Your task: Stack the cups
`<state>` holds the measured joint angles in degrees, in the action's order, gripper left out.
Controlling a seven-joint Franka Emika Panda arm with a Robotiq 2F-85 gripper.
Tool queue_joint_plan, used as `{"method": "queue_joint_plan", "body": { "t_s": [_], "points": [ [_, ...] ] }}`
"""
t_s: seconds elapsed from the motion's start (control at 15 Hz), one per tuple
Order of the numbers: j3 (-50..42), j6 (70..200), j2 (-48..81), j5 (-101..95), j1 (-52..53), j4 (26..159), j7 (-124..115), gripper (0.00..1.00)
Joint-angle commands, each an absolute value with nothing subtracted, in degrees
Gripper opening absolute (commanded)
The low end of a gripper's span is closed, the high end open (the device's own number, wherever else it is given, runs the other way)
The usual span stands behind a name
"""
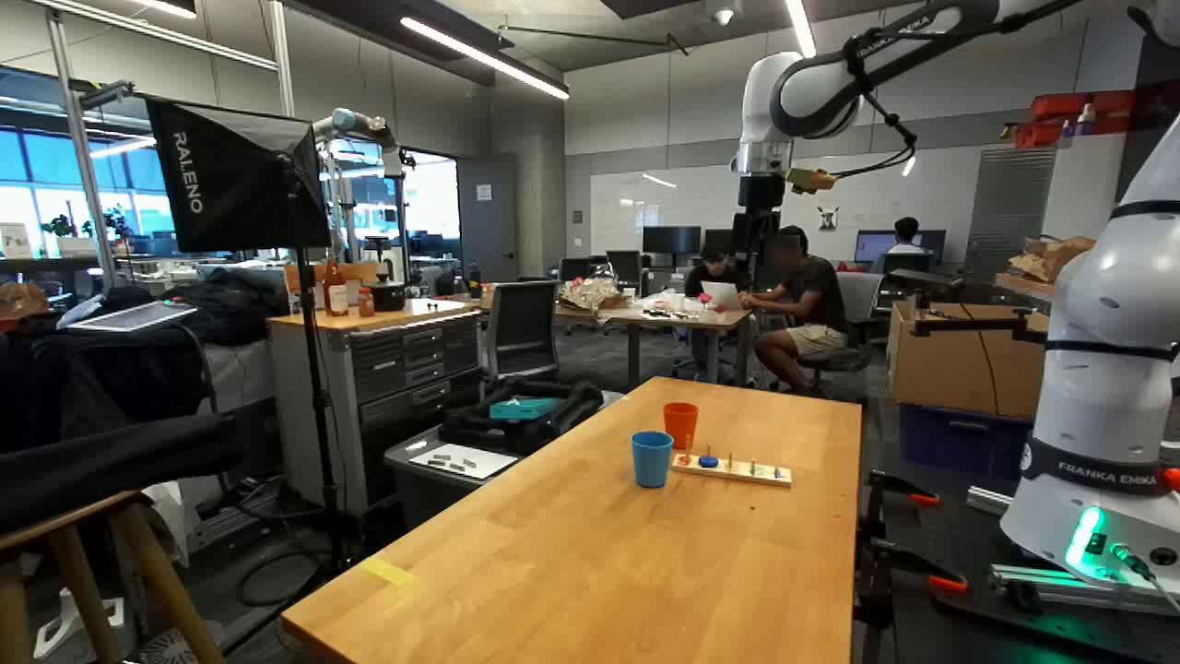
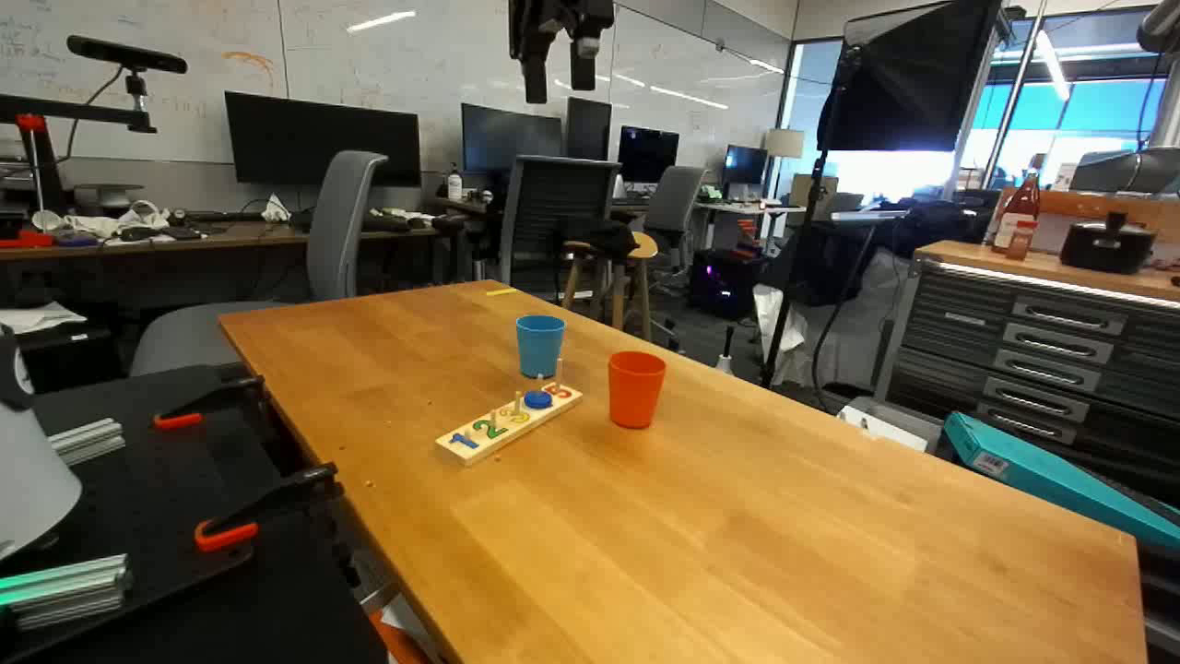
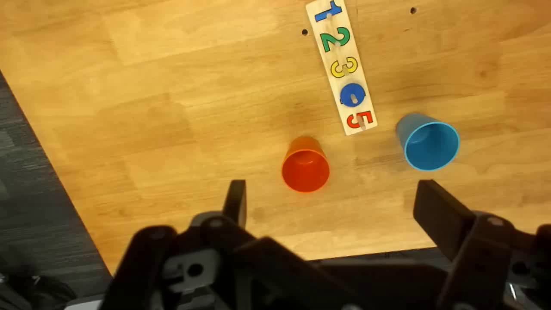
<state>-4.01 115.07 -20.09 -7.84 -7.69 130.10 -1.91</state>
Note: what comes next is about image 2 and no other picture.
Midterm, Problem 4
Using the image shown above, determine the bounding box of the grey office chair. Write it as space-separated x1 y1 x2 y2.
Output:
130 146 383 376

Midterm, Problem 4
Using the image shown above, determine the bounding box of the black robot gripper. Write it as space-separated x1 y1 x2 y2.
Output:
510 0 614 103

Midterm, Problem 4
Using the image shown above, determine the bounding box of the black computer monitor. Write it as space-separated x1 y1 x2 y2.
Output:
225 91 420 188

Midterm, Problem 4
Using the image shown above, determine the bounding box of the black camera on stand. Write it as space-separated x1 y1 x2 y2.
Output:
66 33 187 131

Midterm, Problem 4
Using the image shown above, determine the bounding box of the orange handled clamp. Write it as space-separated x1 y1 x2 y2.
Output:
190 464 338 554
151 376 262 431

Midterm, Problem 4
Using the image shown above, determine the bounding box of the black softbox studio light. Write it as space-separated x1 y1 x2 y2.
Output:
818 0 998 150

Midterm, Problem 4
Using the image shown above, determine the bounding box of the grey drawer cabinet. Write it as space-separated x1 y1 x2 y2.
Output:
876 238 1180 500

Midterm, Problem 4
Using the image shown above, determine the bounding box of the teal case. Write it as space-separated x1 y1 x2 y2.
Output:
944 413 1180 554

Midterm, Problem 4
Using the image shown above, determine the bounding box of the orange plastic cup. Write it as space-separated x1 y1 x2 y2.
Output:
608 350 666 429

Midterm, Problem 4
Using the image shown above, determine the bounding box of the wooden stool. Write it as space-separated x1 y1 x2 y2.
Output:
557 232 660 340

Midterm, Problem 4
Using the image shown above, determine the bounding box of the blue plastic cup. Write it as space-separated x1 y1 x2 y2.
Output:
515 312 564 381

